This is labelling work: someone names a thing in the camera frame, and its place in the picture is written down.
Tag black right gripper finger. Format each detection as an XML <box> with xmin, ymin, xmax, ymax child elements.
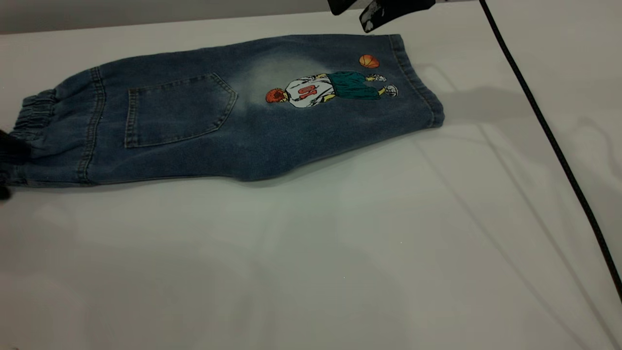
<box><xmin>328</xmin><ymin>0</ymin><xmax>361</xmax><ymax>16</ymax></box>

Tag chipped right gripper finger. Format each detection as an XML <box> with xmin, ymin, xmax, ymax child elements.
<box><xmin>360</xmin><ymin>0</ymin><xmax>436</xmax><ymax>34</ymax></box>

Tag blue denim pants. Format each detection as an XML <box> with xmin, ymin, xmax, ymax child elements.
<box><xmin>0</xmin><ymin>33</ymin><xmax>445</xmax><ymax>188</ymax></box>

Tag long black cable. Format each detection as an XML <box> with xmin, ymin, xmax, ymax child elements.
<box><xmin>479</xmin><ymin>0</ymin><xmax>622</xmax><ymax>304</ymax></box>

